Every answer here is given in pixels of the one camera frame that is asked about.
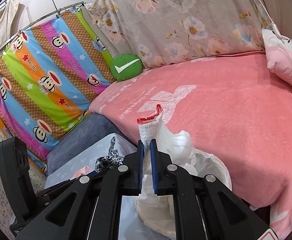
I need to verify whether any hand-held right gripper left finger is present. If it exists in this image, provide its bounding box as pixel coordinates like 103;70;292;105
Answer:
13;140;145;240

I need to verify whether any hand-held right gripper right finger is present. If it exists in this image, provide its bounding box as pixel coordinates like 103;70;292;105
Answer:
149;140;274;240

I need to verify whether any leopard print scrunchie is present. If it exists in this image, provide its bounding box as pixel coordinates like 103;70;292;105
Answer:
95;137;125;173

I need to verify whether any white glove with red trim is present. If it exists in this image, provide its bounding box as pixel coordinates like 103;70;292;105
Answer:
137;104;195;198

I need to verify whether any white lined round bin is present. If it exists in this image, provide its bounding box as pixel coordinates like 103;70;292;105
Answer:
133;150;232;238

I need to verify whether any blue-grey sofa seat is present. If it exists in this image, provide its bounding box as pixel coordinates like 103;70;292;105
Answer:
47;112;129;175

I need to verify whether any pink blanket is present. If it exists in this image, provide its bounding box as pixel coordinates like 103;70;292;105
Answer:
89;52;292;240

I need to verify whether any striped monkey print sheet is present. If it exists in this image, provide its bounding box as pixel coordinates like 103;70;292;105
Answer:
0;7;118;174

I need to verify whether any green check mark cushion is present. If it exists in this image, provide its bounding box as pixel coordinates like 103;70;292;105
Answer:
110;54;143;82

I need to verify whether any beige hanging cloth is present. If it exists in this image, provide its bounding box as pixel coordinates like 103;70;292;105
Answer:
0;0;21;58

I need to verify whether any grey floral sheet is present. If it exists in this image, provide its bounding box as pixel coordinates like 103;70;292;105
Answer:
86;0;274;69

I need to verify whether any pink and white pillow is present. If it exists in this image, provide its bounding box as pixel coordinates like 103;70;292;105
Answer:
261;29;292;94

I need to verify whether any thin white cable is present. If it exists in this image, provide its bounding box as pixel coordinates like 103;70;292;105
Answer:
246;0;292;100

